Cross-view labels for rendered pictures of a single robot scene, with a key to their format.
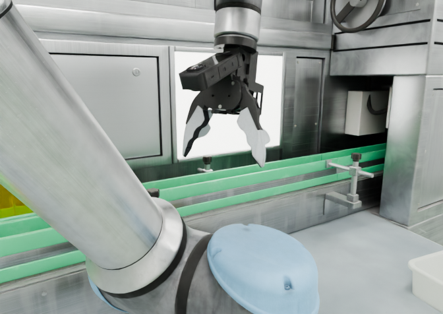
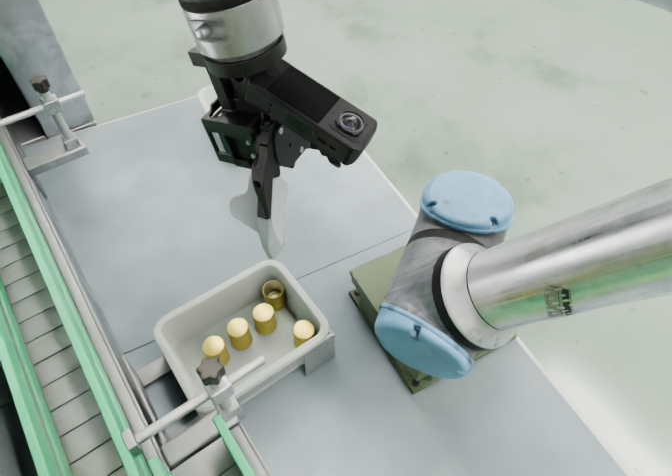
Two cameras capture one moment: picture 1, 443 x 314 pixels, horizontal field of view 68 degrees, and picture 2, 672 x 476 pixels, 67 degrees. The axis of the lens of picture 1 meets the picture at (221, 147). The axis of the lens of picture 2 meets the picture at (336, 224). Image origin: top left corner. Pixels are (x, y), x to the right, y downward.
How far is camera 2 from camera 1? 0.71 m
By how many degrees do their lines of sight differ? 84
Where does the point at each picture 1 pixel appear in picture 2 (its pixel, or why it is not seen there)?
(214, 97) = (292, 145)
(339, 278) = (204, 220)
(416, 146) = (40, 11)
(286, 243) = (454, 180)
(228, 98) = not seen: hidden behind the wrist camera
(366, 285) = (222, 199)
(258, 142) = not seen: hidden behind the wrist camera
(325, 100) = not seen: outside the picture
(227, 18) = (272, 12)
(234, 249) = (486, 209)
